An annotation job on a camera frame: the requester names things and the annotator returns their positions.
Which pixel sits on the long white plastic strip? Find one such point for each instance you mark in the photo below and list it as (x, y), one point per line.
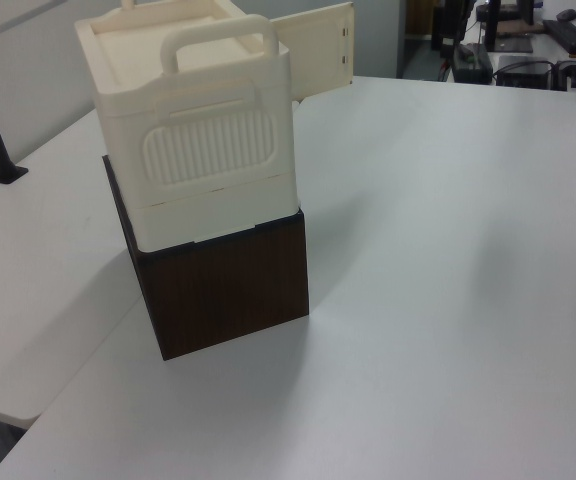
(313, 55)

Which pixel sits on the dark metal base block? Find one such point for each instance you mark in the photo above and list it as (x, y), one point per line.
(228, 295)

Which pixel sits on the black slim monitor stand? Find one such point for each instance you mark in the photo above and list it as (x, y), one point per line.
(448, 25)

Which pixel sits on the black electronics box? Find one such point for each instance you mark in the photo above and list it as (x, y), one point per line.
(523, 72)

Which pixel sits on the black monitor stand with plate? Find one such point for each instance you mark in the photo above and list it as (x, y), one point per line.
(510, 45)

